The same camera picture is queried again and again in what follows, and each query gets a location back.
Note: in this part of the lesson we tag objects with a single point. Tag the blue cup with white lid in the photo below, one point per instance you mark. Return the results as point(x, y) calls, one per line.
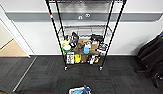
point(87, 49)

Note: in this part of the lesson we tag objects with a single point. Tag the black glossy bag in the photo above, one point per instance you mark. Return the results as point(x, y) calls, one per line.
point(74, 39)

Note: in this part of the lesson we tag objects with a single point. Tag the tall brown box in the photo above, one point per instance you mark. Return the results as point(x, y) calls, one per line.
point(84, 58)

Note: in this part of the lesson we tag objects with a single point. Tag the yellow bottle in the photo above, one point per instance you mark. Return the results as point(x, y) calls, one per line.
point(77, 59)

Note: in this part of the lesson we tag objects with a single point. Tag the small brown cardboard box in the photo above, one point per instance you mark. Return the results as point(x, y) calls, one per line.
point(94, 45)

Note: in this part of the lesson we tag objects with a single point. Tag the white box with red print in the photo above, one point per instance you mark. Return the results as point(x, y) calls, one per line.
point(70, 58)

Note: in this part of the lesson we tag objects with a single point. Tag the black and white box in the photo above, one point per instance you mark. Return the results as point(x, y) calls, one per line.
point(93, 59)

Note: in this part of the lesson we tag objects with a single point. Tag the black packet with print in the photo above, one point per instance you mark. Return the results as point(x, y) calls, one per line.
point(102, 48)

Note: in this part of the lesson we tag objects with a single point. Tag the small yellow packet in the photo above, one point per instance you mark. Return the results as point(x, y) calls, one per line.
point(98, 61)

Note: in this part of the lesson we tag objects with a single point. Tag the dark blue item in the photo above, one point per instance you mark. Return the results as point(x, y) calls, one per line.
point(87, 88)

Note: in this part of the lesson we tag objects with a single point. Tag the black chair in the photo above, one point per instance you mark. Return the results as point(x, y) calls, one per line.
point(152, 56)

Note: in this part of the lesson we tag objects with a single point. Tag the white wall socket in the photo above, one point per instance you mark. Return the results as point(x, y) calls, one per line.
point(88, 15)
point(79, 17)

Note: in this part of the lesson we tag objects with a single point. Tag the long grey wall band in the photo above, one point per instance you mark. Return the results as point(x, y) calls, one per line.
point(137, 16)

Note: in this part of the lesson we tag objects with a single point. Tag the white door frame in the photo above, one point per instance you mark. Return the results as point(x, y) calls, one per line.
point(17, 33)

